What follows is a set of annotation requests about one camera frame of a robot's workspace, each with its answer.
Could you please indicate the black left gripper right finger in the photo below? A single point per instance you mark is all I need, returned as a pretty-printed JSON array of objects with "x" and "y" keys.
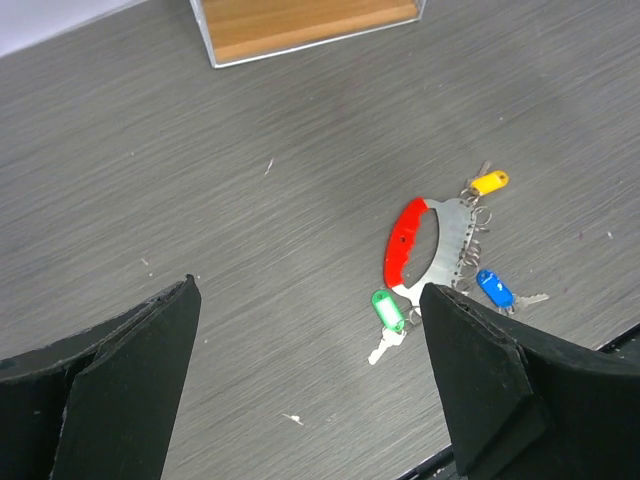
[{"x": 521, "y": 403}]

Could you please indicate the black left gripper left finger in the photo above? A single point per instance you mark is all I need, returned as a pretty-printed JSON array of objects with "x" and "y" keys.
[{"x": 102, "y": 403}]

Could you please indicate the red handled metal key organizer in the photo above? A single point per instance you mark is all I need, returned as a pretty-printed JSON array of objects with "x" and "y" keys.
[{"x": 457, "y": 249}]

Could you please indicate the yellow tagged key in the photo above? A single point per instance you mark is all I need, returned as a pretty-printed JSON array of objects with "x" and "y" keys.
[{"x": 485, "y": 182}]

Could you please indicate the white wire wooden shelf rack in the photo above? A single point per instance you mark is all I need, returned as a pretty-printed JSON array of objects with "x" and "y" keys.
[{"x": 236, "y": 32}]

